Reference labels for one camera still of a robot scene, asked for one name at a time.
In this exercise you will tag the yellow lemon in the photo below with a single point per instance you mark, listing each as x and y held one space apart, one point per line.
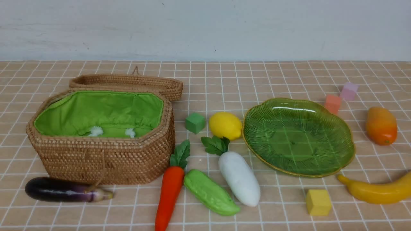
224 124

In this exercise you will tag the white radish with leaves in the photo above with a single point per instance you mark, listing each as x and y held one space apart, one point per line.
235 170

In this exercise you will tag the orange carrot with leaves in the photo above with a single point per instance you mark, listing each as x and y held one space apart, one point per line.
172 183

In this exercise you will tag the green cucumber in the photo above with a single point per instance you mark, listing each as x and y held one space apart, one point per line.
210 194

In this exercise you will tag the orange mango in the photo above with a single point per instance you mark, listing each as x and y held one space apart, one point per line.
381 126

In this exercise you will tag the purple eggplant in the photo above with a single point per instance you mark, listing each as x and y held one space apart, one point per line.
54 190

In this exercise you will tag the yellow banana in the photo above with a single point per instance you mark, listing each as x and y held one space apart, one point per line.
386 193

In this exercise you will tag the green foam cube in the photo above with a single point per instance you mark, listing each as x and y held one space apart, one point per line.
195 122

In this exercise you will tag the woven wicker basket lid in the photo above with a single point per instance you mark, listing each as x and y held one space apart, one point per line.
169 88

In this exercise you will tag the green glass leaf plate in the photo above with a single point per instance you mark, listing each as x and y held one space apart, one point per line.
298 137

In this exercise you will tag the woven wicker basket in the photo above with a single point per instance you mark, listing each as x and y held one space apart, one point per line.
104 136

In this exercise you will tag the orange foam cube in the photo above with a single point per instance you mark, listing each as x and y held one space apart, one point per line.
332 103

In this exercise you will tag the yellow foam cube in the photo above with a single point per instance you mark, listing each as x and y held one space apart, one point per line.
318 202

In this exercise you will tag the pink foam cube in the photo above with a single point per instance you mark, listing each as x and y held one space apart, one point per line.
349 91

